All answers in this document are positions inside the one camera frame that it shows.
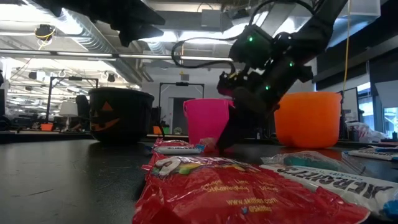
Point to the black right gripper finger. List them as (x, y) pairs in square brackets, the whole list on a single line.
[(236, 127)]

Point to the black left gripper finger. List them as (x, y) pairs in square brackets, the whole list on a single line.
[(133, 14), (133, 34)]

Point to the red Skittles candy pack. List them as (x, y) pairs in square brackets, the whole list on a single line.
[(174, 143), (242, 193)]

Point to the clear bag teal candy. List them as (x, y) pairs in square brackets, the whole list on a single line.
[(304, 161)]

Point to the long ceiling light bar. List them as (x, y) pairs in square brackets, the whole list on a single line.
[(149, 56)]

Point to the pink plastic bucket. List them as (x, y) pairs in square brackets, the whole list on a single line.
[(202, 121)]

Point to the orange plastic bucket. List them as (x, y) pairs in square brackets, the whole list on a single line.
[(311, 121)]

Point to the small orange box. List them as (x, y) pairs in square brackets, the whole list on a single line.
[(157, 130)]

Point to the black jack-o-lantern bucket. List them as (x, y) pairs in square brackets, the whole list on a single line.
[(130, 118)]

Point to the white shade lamp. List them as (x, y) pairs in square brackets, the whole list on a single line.
[(68, 109)]

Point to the white plastic bag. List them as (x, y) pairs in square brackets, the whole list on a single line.
[(363, 130)]

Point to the orange bin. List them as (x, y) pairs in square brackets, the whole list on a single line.
[(46, 127)]

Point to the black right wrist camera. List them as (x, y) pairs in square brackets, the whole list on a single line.
[(252, 49)]

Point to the grey wall vent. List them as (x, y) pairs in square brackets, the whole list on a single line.
[(185, 77)]

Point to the black rectangular frame stand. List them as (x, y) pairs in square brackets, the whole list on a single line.
[(182, 83), (74, 78)]

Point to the white board black frame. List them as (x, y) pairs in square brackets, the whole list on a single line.
[(351, 105)]

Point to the silver rectangular air duct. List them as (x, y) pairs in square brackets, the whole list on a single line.
[(357, 28)]

